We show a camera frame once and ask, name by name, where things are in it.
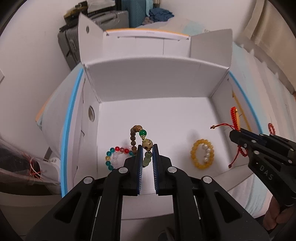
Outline red cord bracelet small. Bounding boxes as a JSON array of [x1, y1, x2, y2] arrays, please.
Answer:
[[268, 123, 276, 135]]

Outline right hand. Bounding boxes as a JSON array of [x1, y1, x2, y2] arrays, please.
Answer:
[[262, 197, 295, 230]]

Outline red cord bracelet gold tube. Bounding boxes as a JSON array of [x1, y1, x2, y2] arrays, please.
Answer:
[[210, 106, 248, 169]]

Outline brown wooden bead bracelet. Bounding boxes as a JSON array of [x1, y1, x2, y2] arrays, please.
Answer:
[[129, 124, 154, 168]]

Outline yellow bead bracelet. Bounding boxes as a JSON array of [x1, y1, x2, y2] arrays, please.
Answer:
[[190, 138, 215, 171]]

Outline white pearl bracelet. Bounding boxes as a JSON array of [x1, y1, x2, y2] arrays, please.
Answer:
[[200, 143, 212, 164]]

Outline multicolour glass bead bracelet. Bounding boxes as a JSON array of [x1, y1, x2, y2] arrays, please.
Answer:
[[105, 146, 135, 172]]

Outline teal suitcase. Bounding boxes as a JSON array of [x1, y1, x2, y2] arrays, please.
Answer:
[[121, 0, 154, 28]]

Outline grey suitcase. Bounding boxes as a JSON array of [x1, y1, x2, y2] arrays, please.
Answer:
[[57, 10, 130, 71]]

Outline white blue cardboard box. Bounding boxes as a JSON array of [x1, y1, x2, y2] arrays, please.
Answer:
[[34, 12, 265, 220]]

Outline beige curtain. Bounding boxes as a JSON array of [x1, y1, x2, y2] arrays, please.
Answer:
[[236, 1, 295, 94]]

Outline blue clothes pile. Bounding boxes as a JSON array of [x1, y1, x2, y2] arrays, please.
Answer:
[[149, 8, 174, 22]]

